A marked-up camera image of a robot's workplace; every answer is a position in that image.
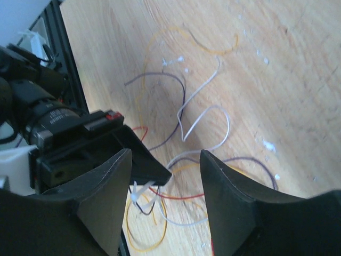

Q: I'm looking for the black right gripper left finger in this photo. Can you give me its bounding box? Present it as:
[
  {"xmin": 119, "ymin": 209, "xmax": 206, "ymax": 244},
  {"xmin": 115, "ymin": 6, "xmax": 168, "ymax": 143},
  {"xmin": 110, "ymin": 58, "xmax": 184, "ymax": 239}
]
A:
[{"xmin": 1, "ymin": 149, "xmax": 132, "ymax": 255}]

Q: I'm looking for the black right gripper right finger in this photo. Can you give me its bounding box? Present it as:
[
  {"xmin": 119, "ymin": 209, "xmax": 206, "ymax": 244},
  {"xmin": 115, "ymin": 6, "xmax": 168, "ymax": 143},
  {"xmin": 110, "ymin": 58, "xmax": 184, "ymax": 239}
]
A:
[{"xmin": 200, "ymin": 150, "xmax": 340, "ymax": 255}]

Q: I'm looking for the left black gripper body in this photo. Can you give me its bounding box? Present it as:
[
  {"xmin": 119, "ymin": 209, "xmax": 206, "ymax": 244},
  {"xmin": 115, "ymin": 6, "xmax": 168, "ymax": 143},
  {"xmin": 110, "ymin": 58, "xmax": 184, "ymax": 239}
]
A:
[{"xmin": 29, "ymin": 109, "xmax": 172, "ymax": 194}]

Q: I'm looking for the white zip tie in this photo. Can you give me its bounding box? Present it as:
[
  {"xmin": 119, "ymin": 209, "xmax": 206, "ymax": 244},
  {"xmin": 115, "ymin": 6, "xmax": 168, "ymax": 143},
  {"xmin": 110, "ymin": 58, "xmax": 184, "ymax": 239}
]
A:
[{"xmin": 129, "ymin": 181, "xmax": 157, "ymax": 215}]

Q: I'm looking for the white thin wire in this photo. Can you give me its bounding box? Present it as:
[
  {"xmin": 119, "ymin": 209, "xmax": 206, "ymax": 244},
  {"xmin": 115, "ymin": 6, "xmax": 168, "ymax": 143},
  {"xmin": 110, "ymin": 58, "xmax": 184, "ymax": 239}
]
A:
[{"xmin": 157, "ymin": 55, "xmax": 231, "ymax": 227}]

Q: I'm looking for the orange thin wire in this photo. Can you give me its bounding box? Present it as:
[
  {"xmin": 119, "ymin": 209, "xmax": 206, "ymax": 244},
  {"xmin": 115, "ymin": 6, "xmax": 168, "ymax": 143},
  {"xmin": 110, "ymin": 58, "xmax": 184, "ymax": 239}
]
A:
[{"xmin": 125, "ymin": 26, "xmax": 251, "ymax": 253}]

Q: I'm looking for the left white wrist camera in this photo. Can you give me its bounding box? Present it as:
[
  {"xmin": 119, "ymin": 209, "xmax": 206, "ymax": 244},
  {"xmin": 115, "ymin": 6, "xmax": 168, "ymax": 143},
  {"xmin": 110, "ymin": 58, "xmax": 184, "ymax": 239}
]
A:
[{"xmin": 1, "ymin": 146, "xmax": 36, "ymax": 196}]

